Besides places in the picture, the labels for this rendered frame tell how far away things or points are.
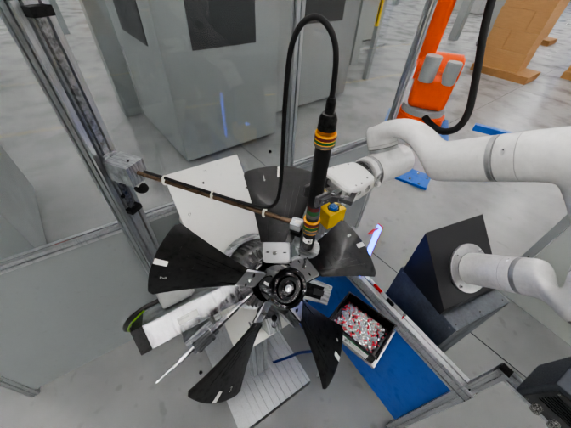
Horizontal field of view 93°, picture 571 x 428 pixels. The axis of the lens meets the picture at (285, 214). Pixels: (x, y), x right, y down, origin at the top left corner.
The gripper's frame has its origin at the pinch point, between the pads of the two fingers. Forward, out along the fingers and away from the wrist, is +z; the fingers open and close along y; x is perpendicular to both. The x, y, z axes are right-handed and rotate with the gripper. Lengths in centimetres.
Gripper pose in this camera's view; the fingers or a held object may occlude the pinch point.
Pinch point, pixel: (315, 194)
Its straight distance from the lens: 64.4
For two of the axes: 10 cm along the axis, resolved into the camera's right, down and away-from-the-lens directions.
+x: 0.5, -7.1, -7.0
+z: -8.3, 3.6, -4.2
